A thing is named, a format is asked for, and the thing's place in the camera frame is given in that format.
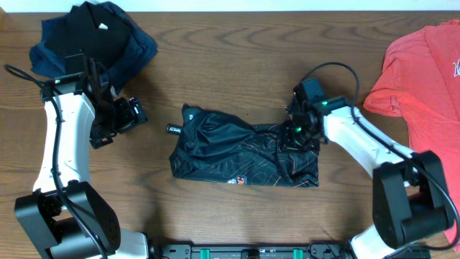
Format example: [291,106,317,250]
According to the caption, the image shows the black patterned jersey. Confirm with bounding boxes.
[167,104,319,188]

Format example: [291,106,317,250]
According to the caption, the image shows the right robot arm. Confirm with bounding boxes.
[283,96,459,258]

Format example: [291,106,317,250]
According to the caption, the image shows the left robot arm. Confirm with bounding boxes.
[14,68,150,259]

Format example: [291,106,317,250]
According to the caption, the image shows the folded dark blue garment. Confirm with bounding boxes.
[29,1,157,93]

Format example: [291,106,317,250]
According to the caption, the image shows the folded black shirt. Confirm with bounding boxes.
[45,2,131,68]

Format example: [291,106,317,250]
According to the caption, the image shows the red t-shirt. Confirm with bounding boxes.
[362,18,460,253]

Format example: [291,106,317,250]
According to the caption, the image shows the left black cable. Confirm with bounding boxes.
[3,63,109,259]

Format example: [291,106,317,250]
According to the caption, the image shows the black cable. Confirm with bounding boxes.
[3,63,109,259]
[300,61,460,251]

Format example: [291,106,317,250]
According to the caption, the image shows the right black cable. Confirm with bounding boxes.
[300,61,460,251]

